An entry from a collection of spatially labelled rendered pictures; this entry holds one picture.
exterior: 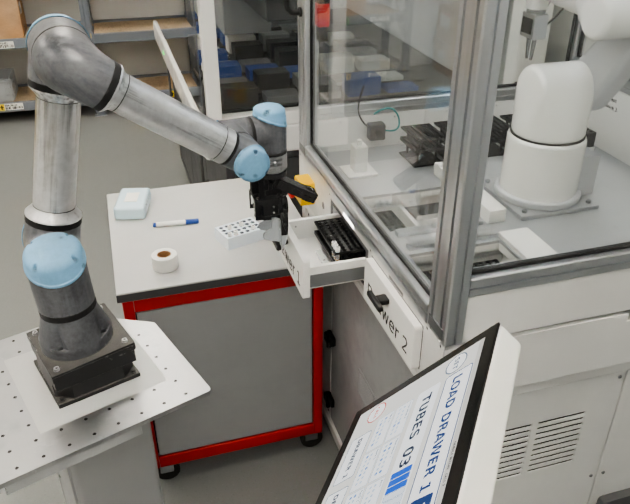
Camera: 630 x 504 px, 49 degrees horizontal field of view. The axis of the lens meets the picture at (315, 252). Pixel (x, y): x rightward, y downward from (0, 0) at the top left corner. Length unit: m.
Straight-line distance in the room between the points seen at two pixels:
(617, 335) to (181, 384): 0.93
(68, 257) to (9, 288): 2.06
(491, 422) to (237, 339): 1.27
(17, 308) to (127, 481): 1.70
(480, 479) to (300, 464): 1.62
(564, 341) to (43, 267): 1.05
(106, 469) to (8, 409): 0.27
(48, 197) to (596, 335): 1.16
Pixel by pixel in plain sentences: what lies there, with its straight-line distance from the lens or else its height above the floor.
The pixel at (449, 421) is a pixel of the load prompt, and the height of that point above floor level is 1.16.
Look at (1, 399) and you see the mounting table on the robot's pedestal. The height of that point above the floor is 0.76.
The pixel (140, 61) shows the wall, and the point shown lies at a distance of 5.93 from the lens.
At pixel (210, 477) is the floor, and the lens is 2.38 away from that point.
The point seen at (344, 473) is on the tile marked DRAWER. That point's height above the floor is 1.00.
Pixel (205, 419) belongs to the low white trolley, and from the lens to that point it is 2.20.
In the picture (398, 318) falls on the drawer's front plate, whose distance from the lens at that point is 1.49.
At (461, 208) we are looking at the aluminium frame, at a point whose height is 1.24.
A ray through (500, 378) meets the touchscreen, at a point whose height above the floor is 1.19.
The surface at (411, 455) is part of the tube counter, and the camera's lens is 0.90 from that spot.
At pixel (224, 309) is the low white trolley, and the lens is 1.96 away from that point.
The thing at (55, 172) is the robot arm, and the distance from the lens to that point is 1.50.
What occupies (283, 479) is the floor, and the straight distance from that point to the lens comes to 2.35.
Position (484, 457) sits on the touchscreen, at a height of 1.18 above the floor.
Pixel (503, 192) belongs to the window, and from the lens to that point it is 1.24.
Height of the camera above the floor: 1.77
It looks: 31 degrees down
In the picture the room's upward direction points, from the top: straight up
